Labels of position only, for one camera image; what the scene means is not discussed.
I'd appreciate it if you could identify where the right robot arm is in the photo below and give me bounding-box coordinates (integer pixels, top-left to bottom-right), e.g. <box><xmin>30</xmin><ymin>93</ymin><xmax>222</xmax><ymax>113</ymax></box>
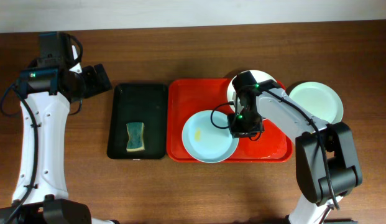
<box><xmin>227</xmin><ymin>70</ymin><xmax>362</xmax><ymax>224</ymax></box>

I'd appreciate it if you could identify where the light blue plate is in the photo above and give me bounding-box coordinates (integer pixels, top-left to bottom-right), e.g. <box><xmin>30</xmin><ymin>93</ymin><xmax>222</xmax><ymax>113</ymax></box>
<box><xmin>182</xmin><ymin>110</ymin><xmax>239</xmax><ymax>163</ymax></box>

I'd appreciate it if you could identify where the black plastic tray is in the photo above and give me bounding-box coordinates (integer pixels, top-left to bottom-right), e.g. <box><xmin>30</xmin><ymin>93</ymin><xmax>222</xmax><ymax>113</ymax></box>
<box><xmin>107</xmin><ymin>83</ymin><xmax>168</xmax><ymax>159</ymax></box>

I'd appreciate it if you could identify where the green yellow sponge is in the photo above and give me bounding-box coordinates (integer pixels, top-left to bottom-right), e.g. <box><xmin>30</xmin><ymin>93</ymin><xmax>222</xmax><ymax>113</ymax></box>
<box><xmin>126</xmin><ymin>122</ymin><xmax>145</xmax><ymax>152</ymax></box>

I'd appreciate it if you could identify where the white cream plate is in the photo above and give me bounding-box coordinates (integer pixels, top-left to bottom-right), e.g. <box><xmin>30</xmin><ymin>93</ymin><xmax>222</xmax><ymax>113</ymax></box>
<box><xmin>226</xmin><ymin>70</ymin><xmax>276</xmax><ymax>112</ymax></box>

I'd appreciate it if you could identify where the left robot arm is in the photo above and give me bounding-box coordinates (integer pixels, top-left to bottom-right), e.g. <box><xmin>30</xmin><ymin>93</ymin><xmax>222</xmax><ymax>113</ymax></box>
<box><xmin>0</xmin><ymin>32</ymin><xmax>112</xmax><ymax>223</ymax></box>

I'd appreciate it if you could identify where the mint green plate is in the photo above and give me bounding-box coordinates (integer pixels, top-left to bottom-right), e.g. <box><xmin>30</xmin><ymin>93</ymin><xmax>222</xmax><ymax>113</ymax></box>
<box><xmin>289</xmin><ymin>82</ymin><xmax>344</xmax><ymax>124</ymax></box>

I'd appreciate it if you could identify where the red plastic tray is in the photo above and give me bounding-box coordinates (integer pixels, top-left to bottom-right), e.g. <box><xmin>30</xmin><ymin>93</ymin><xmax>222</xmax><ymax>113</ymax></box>
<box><xmin>166</xmin><ymin>78</ymin><xmax>293</xmax><ymax>163</ymax></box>

